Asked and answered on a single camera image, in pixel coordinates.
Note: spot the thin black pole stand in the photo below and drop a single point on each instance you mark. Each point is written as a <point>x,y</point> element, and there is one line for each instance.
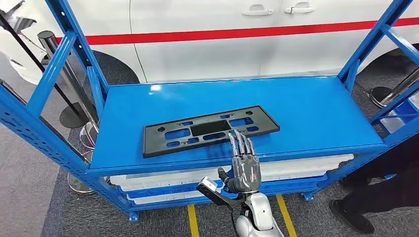
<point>73,116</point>

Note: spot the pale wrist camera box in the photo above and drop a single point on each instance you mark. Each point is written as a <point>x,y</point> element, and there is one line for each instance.
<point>208,184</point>

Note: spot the black plastic plate bracket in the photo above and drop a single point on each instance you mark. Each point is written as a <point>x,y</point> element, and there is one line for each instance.
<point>262,126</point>

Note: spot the white car red stripe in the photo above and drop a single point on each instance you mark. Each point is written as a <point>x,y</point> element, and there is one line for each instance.
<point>196,59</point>

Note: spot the person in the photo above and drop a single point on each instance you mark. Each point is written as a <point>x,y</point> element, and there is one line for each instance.
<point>392,189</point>

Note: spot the chrome stanchion post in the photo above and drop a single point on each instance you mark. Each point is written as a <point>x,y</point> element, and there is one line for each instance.
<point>76,186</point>
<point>402,86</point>

